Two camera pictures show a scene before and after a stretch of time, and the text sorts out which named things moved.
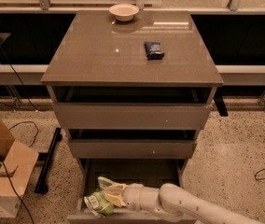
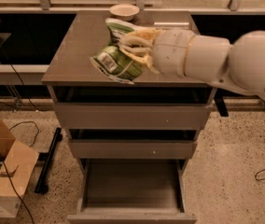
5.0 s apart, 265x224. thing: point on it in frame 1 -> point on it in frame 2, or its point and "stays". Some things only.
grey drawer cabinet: [133, 89] stays
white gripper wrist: [132, 195] -> [170, 54]
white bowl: [123, 12] stays
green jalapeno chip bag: [98, 202] -> [115, 62]
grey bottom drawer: [126, 173] stays
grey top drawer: [132, 106] stays
